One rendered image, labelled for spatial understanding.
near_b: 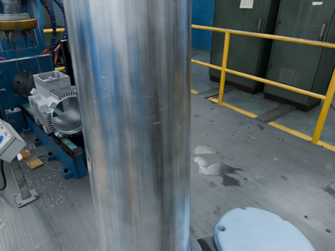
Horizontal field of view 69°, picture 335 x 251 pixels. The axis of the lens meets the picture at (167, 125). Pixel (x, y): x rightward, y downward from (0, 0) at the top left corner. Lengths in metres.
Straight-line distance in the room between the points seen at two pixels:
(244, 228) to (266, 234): 0.03
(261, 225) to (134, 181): 0.26
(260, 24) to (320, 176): 3.08
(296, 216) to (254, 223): 0.51
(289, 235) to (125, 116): 0.33
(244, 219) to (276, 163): 0.74
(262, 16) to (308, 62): 0.92
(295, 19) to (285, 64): 0.58
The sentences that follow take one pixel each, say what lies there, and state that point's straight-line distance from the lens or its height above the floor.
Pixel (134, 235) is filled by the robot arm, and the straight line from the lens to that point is 0.26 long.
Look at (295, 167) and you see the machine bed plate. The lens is 1.16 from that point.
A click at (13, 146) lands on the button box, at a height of 1.05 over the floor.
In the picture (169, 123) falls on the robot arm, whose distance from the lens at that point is 0.21.
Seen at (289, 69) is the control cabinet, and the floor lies 0.52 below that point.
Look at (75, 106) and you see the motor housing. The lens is 1.17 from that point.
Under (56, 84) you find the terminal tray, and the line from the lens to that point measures 1.06.
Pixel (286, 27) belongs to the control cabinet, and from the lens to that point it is 3.81.
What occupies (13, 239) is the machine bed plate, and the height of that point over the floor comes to 0.80.
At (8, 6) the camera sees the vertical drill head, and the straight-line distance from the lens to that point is 1.33.
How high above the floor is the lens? 1.43
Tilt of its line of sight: 28 degrees down
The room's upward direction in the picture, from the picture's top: straight up
